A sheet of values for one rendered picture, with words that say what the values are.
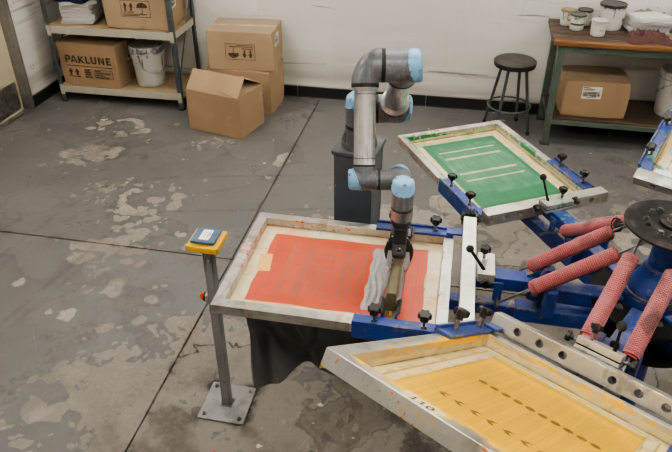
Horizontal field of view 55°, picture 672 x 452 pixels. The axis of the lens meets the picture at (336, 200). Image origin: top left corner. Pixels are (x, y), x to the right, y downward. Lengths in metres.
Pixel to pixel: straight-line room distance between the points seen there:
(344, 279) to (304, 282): 0.14
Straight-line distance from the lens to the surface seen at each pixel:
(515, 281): 2.31
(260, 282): 2.37
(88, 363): 3.62
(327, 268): 2.42
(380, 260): 2.45
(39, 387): 3.59
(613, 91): 5.63
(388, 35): 5.96
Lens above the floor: 2.44
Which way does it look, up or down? 32 degrees down
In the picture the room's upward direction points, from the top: straight up
